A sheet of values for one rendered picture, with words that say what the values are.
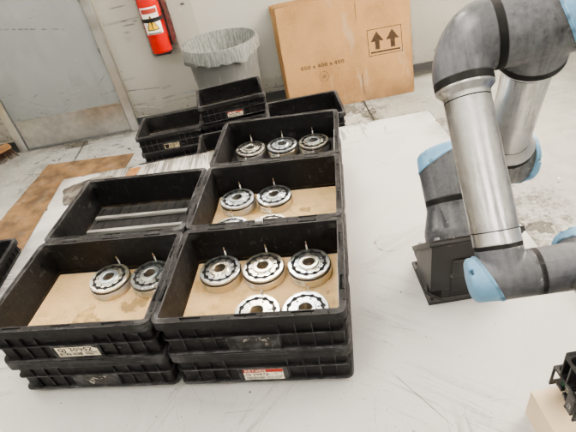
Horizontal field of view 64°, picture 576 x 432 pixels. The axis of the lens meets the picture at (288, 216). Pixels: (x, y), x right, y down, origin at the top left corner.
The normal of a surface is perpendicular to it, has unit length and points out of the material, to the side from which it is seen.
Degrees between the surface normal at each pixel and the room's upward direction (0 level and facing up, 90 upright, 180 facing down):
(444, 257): 90
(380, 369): 0
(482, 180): 54
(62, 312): 0
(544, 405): 0
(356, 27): 80
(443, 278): 90
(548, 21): 71
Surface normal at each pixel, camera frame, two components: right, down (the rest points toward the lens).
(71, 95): 0.08, 0.59
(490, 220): -0.44, 0.02
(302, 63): 0.07, 0.40
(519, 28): -0.13, 0.33
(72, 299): -0.16, -0.79
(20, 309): 0.98, -0.09
